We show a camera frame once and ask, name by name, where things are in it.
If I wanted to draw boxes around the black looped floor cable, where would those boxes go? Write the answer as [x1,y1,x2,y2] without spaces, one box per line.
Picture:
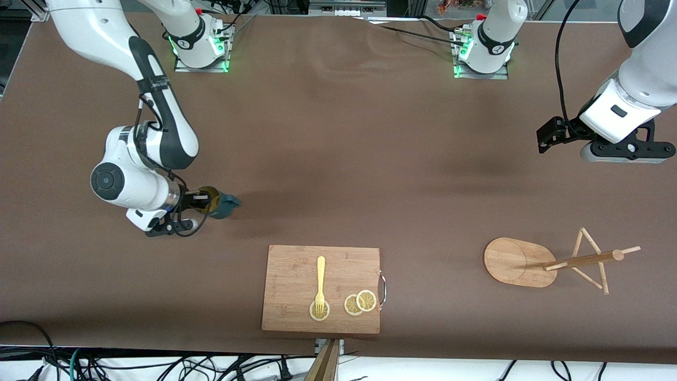
[0,320,60,381]

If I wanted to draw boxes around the wooden pole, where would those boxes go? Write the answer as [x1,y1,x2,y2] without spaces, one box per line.
[304,339,340,381]

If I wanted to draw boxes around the grey power strip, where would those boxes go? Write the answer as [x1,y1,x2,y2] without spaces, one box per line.
[309,0,387,17]

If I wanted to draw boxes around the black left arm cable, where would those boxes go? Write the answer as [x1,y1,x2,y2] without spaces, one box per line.
[555,0,583,125]

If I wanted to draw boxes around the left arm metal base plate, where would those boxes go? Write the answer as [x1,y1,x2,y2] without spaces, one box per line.
[452,29,509,80]

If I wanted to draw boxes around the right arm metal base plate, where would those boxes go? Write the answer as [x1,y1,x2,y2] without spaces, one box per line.
[175,24,232,73]

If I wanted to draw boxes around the teal cup with handle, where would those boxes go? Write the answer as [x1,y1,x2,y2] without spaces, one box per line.
[201,186,242,221]

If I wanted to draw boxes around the black cables at right base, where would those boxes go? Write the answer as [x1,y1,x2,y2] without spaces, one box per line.
[211,0,257,40]

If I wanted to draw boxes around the black floor cable bundle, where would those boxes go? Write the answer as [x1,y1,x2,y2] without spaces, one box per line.
[79,353,297,381]

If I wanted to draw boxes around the brown table cloth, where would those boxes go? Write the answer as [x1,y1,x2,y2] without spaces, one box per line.
[0,10,677,366]

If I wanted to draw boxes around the orange background object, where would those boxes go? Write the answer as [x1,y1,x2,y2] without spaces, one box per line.
[436,0,477,15]

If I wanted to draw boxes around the yellow plastic fork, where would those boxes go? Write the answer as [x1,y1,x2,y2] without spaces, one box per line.
[314,256,326,318]

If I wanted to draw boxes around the wooden cup rack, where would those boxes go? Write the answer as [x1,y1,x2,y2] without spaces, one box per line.
[483,228,642,295]

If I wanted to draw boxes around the black cable on cloth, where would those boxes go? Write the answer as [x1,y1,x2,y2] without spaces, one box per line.
[365,16,469,47]

